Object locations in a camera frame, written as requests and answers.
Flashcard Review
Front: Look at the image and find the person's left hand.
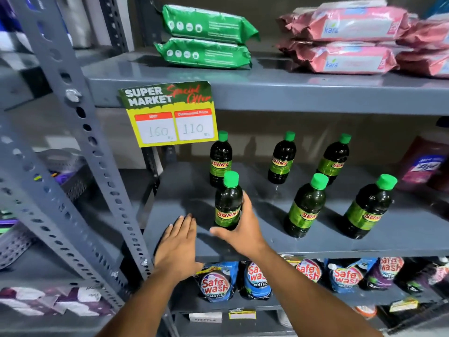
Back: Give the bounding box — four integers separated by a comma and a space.
153, 213, 205, 282

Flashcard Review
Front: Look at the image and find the person's right hand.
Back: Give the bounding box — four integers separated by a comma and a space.
209, 191, 271, 260

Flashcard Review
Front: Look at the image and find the grey metal shelf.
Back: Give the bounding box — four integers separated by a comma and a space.
7, 0, 449, 337

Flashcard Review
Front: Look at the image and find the dark green bottle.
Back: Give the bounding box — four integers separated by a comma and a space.
283, 173, 329, 239
214, 170, 244, 231
339, 173, 398, 240

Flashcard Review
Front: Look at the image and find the row of green bottles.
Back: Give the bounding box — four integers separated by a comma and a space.
209, 130, 352, 188

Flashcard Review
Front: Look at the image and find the person's left forearm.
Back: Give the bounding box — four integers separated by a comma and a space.
96, 266, 183, 337

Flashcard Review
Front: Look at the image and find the person's right forearm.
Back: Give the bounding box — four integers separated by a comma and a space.
245, 243, 383, 337

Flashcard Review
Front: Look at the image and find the tall blue cleaner bottle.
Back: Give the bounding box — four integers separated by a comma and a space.
422, 0, 449, 20

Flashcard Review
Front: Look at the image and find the row of detergent refill pouches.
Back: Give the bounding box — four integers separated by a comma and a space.
195, 256, 449, 303

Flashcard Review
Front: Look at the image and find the grey slotted metal rack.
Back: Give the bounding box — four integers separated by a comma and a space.
0, 0, 166, 337

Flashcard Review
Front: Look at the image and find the pile of purple white packets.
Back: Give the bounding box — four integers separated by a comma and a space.
0, 286, 115, 317

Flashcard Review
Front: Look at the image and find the bunch of colourful small items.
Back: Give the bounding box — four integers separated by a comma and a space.
0, 170, 69, 230

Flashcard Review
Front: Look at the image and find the orange white round pack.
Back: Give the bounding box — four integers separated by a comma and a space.
354, 305, 378, 320

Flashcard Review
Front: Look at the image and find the yellow green price sign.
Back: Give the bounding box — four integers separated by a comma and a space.
118, 81, 219, 148

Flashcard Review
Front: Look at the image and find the grey plastic basket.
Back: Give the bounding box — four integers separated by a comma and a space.
0, 149, 95, 271

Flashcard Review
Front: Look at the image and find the green wipes packet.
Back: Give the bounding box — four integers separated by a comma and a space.
154, 37, 253, 70
161, 4, 261, 45

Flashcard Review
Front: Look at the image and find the stack of pink wipe packets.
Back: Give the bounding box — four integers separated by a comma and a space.
276, 0, 449, 80

